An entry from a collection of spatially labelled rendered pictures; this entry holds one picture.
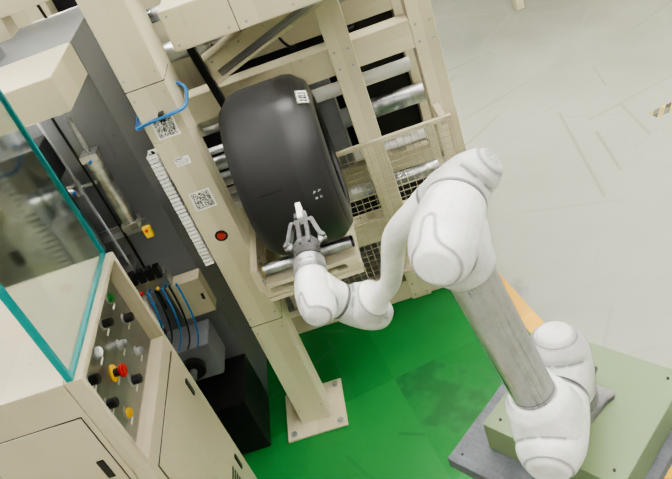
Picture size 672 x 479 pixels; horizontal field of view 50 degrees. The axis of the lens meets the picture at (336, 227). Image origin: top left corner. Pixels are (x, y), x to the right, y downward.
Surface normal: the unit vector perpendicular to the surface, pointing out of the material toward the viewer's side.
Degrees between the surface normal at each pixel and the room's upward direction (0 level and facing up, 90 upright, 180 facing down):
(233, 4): 90
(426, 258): 87
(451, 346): 0
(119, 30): 90
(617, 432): 1
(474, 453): 0
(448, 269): 83
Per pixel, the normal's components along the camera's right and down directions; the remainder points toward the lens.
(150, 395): -0.30, -0.77
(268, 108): -0.23, -0.48
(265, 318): 0.11, 0.55
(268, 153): -0.10, -0.04
